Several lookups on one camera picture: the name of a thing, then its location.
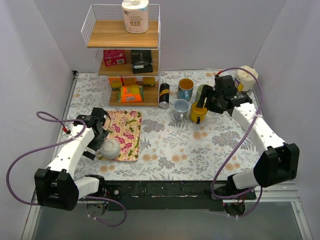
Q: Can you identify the light green mug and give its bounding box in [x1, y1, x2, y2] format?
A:
[195, 84, 204, 102]

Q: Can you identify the yellow mug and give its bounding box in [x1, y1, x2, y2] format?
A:
[189, 101, 208, 124]

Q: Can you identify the white ceramic mug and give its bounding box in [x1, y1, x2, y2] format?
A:
[96, 139, 121, 160]

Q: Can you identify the blue butterfly ceramic mug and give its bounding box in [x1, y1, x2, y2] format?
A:
[177, 78, 194, 102]

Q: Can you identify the grey-blue mug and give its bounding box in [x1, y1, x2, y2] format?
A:
[173, 99, 190, 121]

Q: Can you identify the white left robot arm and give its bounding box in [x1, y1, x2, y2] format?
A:
[34, 107, 109, 211]

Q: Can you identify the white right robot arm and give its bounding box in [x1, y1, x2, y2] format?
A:
[197, 75, 300, 199]

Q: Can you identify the floral serving tray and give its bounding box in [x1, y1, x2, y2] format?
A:
[103, 110, 142, 162]

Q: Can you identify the cartoon jar with cloth lid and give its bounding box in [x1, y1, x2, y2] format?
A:
[234, 69, 256, 92]

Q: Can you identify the black beverage can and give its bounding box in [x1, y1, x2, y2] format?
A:
[158, 83, 170, 109]

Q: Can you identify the floral tablecloth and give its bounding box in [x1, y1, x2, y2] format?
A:
[67, 70, 260, 181]

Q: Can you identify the orange yellow sponge pack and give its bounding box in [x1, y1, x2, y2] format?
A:
[117, 84, 144, 103]

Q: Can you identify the yellow box left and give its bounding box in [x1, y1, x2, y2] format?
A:
[108, 77, 123, 91]

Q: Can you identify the yellow box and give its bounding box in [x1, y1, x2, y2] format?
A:
[122, 77, 137, 86]
[108, 77, 123, 91]
[142, 76, 156, 87]

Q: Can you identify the yellow box right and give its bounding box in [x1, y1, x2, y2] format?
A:
[142, 76, 156, 87]

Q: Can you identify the yellow box middle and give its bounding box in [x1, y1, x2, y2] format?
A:
[122, 77, 137, 86]

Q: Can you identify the black coffee bag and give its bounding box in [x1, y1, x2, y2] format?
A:
[130, 49, 153, 74]

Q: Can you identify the red tissue box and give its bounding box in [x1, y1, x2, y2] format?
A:
[103, 49, 127, 67]

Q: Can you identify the wrapped toilet paper roll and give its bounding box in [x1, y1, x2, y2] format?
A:
[121, 0, 150, 34]

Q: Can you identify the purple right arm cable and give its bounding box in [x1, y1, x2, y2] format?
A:
[210, 67, 263, 219]

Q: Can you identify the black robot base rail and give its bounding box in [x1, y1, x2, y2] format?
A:
[77, 178, 258, 216]

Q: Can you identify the wooden wire shelf rack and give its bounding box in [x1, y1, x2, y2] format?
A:
[81, 4, 161, 107]

